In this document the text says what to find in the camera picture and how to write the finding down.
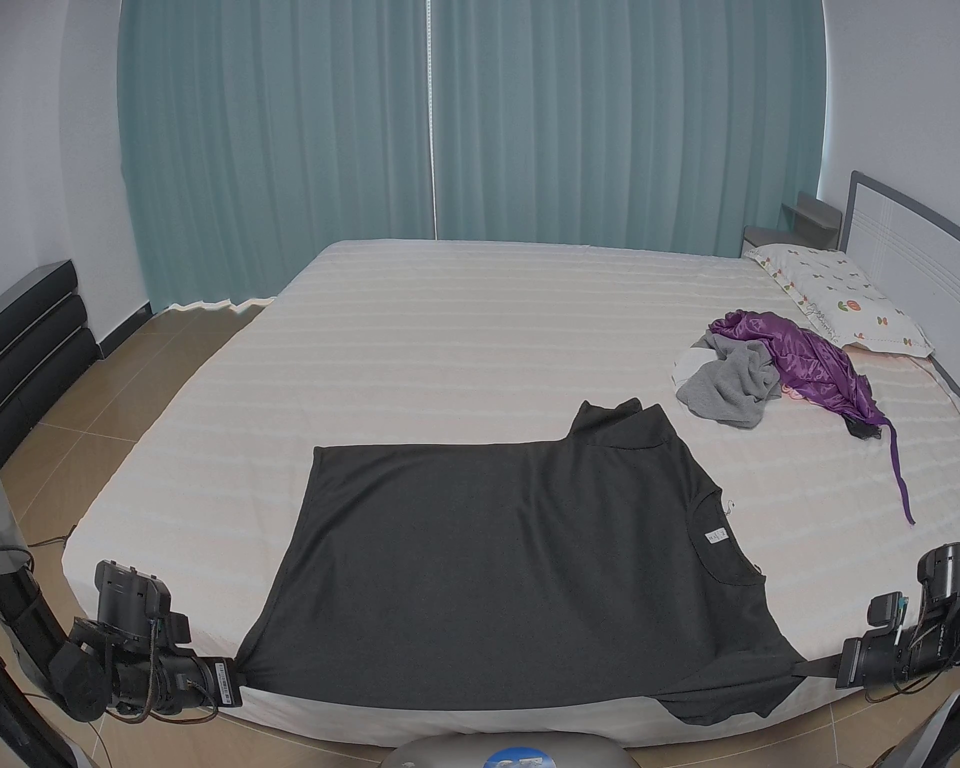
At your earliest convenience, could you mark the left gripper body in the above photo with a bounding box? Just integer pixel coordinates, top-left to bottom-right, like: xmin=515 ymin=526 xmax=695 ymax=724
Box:
xmin=183 ymin=657 xmax=245 ymax=710

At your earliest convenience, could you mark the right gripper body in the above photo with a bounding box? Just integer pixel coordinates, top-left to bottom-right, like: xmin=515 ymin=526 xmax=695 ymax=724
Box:
xmin=836 ymin=633 xmax=915 ymax=690

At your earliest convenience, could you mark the black T-shirt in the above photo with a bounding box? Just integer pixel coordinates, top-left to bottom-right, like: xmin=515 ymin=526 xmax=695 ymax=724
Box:
xmin=236 ymin=397 xmax=807 ymax=727

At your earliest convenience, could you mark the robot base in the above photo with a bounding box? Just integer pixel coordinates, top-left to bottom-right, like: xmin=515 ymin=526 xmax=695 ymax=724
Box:
xmin=378 ymin=733 xmax=624 ymax=768

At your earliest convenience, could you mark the bed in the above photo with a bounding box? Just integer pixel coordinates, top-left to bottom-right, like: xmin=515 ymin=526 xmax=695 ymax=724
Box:
xmin=60 ymin=169 xmax=960 ymax=751

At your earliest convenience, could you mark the grey garment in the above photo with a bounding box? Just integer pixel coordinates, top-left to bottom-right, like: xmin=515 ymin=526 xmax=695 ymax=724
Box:
xmin=675 ymin=333 xmax=785 ymax=430

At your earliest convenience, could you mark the purple satin garment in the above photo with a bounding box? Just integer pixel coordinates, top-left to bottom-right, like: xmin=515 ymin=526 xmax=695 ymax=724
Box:
xmin=708 ymin=307 xmax=918 ymax=526

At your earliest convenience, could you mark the white garment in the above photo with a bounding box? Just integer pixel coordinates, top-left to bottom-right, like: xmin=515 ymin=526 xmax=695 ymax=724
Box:
xmin=672 ymin=346 xmax=714 ymax=387

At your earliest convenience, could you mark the white printed pillow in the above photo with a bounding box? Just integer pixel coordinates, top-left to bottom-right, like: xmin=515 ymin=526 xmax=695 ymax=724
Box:
xmin=744 ymin=242 xmax=935 ymax=356

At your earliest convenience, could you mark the grey bedside table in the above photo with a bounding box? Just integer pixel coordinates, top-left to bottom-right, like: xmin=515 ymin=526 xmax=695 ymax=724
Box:
xmin=742 ymin=189 xmax=843 ymax=256

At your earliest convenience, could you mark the blue-green curtain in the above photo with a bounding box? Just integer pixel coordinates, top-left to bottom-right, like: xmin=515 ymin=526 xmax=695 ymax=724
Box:
xmin=116 ymin=0 xmax=438 ymax=312
xmin=429 ymin=0 xmax=830 ymax=260

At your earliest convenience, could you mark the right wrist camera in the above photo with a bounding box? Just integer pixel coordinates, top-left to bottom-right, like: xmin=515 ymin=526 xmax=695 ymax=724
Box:
xmin=866 ymin=591 xmax=907 ymax=648

